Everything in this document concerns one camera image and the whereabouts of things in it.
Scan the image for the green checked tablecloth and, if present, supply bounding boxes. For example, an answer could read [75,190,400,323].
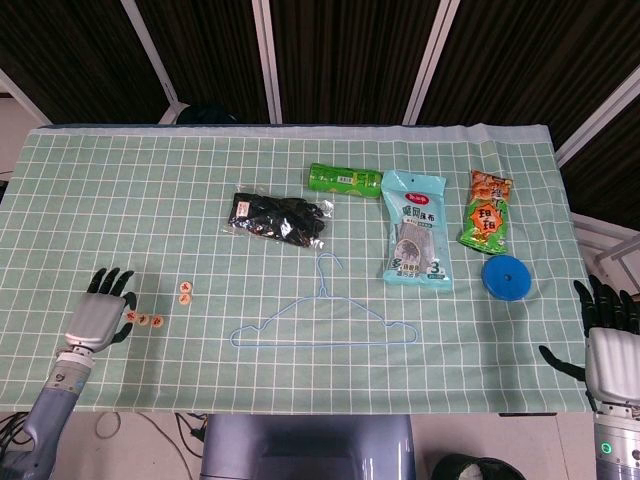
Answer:
[0,123,605,415]

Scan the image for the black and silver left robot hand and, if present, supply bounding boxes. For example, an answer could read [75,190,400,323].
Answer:
[63,267,137,354]

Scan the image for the black gloves in clear bag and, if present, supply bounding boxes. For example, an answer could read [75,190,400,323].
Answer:
[222,191,335,250]

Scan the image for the light blue cleaning cloth package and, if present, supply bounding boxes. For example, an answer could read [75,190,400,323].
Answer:
[380,169,455,294]

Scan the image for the black floor cable bundle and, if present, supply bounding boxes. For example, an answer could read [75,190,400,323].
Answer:
[0,410,36,459]

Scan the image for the green roll pack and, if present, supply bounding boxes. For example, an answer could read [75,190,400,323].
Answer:
[307,162,385,200]

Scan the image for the white metal frame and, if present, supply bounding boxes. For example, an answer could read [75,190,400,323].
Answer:
[569,212,640,296]

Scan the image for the black cable with plug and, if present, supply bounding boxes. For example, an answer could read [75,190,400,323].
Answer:
[174,412,211,459]

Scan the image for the blue round disc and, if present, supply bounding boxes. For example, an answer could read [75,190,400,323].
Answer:
[480,254,534,302]

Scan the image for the black trash bin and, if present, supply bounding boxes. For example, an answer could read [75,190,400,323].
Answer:
[430,453,526,480]

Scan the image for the light blue wire hanger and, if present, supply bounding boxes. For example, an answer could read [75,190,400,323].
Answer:
[229,252,419,349]

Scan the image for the black object behind table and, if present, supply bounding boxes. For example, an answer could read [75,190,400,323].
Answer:
[175,103,240,126]

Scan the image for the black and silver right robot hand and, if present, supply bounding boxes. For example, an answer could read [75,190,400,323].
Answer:
[538,274,640,409]

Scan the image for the green and orange snack bag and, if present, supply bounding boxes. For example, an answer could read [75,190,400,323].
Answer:
[457,169,516,256]

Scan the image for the white partition post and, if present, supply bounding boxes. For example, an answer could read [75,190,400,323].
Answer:
[119,0,190,125]
[251,0,284,125]
[0,67,52,125]
[401,0,462,126]
[553,63,640,169]

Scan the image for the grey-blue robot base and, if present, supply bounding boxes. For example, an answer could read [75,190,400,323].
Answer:
[199,413,417,480]

